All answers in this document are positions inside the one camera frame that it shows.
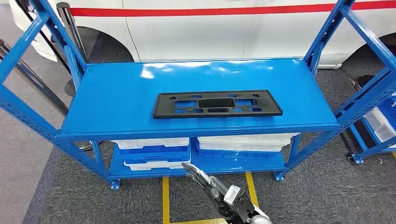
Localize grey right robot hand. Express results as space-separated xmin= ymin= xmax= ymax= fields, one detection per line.
xmin=181 ymin=162 xmax=230 ymax=202

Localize black plastic plate part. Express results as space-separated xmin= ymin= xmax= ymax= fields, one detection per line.
xmin=153 ymin=90 xmax=283 ymax=120

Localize blue metal shelf rack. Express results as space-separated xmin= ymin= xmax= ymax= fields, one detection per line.
xmin=346 ymin=92 xmax=396 ymax=164
xmin=0 ymin=0 xmax=396 ymax=191

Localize white plastic bin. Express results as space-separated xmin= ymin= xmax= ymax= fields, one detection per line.
xmin=363 ymin=106 xmax=396 ymax=143
xmin=123 ymin=160 xmax=188 ymax=172
xmin=111 ymin=138 xmax=190 ymax=150
xmin=198 ymin=142 xmax=284 ymax=153
xmin=197 ymin=133 xmax=300 ymax=147

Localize yellow floor tape marking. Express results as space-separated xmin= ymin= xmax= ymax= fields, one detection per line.
xmin=162 ymin=172 xmax=260 ymax=224

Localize white car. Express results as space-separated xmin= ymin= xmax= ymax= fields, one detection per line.
xmin=8 ymin=0 xmax=396 ymax=70

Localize red barrier belt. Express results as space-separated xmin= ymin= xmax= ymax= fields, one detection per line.
xmin=68 ymin=0 xmax=396 ymax=18

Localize dark round stand base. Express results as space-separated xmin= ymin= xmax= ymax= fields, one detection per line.
xmin=350 ymin=75 xmax=375 ymax=91

